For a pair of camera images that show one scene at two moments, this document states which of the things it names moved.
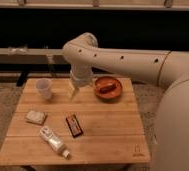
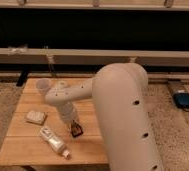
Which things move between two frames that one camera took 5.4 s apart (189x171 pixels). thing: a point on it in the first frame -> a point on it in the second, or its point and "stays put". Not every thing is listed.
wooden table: [82, 130] stays put
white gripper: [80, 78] -> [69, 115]
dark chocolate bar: [74, 126] stays put
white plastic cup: [44, 86] stays put
